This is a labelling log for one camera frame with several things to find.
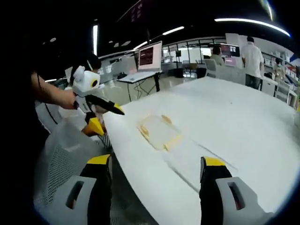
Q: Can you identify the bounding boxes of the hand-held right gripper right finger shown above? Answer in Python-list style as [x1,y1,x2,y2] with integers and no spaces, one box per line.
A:
[199,156,275,225]

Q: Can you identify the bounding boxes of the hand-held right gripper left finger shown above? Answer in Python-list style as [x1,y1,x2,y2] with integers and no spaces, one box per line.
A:
[44,154,113,225]

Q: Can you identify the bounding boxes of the person's left hand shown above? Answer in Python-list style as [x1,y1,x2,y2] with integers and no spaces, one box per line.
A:
[58,90,80,110]

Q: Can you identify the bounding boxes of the white mesh office chair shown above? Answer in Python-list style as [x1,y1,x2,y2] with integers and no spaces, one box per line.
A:
[34,103,113,213]

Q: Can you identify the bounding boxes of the long ceiling light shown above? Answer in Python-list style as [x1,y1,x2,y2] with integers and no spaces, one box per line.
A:
[92,24,98,56]
[133,41,149,50]
[214,18,291,37]
[162,26,185,36]

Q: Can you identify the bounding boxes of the white standing desk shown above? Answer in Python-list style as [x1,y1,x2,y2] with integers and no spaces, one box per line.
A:
[116,70,165,102]

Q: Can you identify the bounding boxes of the large computer monitor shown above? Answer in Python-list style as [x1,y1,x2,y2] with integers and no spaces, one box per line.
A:
[136,40,163,72]

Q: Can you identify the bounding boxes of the pink screen laptop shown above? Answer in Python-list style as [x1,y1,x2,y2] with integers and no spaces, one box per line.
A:
[224,57,238,67]

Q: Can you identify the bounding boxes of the dark wide monitor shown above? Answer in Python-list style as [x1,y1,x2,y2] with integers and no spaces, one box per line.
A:
[220,44,241,57]

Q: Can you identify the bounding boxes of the white storage shelves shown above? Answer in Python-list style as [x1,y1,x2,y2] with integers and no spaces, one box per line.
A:
[261,50,300,110]

